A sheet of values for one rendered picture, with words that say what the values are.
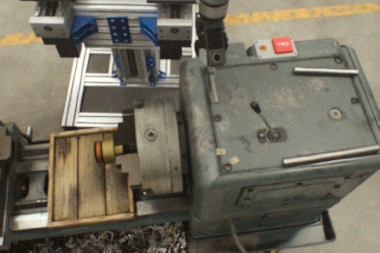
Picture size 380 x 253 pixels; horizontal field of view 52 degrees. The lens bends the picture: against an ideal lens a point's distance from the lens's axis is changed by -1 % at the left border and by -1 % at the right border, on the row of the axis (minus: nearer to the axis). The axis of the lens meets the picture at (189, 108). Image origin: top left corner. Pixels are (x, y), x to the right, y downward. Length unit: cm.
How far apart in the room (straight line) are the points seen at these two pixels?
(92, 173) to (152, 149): 42
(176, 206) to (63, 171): 44
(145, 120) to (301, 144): 46
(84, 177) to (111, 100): 100
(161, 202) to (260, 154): 49
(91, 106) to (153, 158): 132
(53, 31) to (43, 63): 132
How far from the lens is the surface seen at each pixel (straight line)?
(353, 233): 252
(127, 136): 127
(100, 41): 187
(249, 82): 124
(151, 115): 119
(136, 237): 175
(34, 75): 293
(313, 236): 186
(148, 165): 117
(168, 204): 147
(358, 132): 125
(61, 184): 153
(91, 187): 150
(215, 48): 101
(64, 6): 168
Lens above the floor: 228
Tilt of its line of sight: 61 degrees down
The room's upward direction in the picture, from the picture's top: 2 degrees clockwise
